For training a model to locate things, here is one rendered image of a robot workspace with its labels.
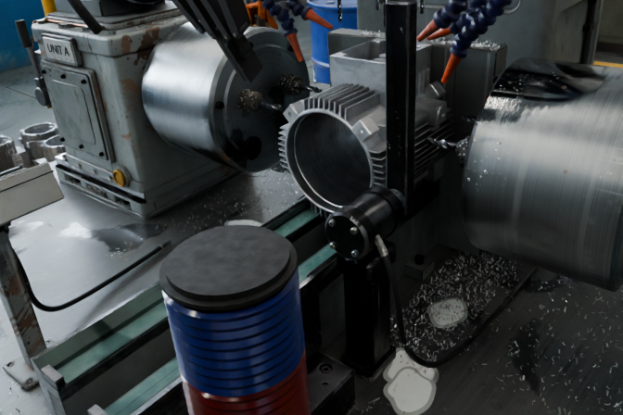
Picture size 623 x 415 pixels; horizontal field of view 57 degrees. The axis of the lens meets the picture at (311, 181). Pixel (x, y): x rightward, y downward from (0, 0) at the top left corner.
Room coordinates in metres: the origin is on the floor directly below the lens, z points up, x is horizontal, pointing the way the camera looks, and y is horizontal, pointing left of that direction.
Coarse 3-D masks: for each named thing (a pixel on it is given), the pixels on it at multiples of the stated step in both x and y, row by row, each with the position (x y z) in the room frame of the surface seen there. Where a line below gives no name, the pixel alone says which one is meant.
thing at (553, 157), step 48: (528, 96) 0.60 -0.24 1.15; (576, 96) 0.57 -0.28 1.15; (432, 144) 0.69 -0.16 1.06; (480, 144) 0.58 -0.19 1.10; (528, 144) 0.56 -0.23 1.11; (576, 144) 0.53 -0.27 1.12; (480, 192) 0.57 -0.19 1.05; (528, 192) 0.53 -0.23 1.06; (576, 192) 0.51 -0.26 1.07; (480, 240) 0.58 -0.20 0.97; (528, 240) 0.53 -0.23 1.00; (576, 240) 0.50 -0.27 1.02
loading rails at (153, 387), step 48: (432, 192) 0.83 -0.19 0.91; (288, 240) 0.71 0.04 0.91; (432, 240) 0.83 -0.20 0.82; (336, 288) 0.63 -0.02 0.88; (96, 336) 0.52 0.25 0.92; (144, 336) 0.52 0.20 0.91; (336, 336) 0.63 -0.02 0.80; (48, 384) 0.46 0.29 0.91; (96, 384) 0.47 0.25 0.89; (144, 384) 0.44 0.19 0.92
